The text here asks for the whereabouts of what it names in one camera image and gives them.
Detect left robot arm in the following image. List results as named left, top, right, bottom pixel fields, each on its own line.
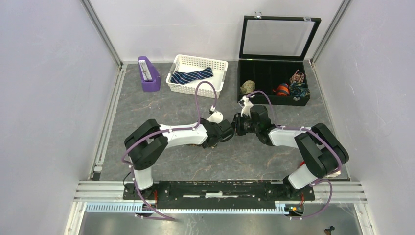
left=124, top=118, right=234, bottom=200

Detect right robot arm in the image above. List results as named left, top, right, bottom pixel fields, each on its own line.
left=232, top=105, right=349, bottom=200

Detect olive rolled tie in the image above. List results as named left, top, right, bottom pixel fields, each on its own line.
left=240, top=80, right=255, bottom=95

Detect orange navy rolled tie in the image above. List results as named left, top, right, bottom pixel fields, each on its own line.
left=273, top=83, right=290, bottom=96

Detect teal patterned tie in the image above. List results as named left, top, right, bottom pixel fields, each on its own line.
left=289, top=82, right=310, bottom=97

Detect pink patterned tie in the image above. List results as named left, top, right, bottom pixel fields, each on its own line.
left=289, top=70, right=306, bottom=84

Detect navy striped tie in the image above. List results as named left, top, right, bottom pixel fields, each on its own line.
left=170, top=67, right=214, bottom=85

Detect black display case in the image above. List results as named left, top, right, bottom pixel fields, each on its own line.
left=236, top=16, right=322, bottom=106

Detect white plastic basket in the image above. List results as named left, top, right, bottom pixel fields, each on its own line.
left=166, top=54, right=229, bottom=98

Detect purple metronome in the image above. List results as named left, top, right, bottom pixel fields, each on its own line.
left=138, top=56, right=161, bottom=93

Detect colourful toy blocks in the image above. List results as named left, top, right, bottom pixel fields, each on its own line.
left=299, top=161, right=341, bottom=178

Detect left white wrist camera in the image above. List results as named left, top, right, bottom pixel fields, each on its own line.
left=207, top=105, right=224, bottom=124

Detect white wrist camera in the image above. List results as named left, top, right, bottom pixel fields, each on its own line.
left=238, top=95, right=254, bottom=117
left=207, top=105, right=224, bottom=124

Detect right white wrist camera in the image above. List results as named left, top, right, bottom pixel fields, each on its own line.
left=238, top=95, right=254, bottom=117

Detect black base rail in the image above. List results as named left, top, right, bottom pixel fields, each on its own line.
left=141, top=180, right=315, bottom=210

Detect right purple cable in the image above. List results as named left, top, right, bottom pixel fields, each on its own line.
left=246, top=90, right=343, bottom=220

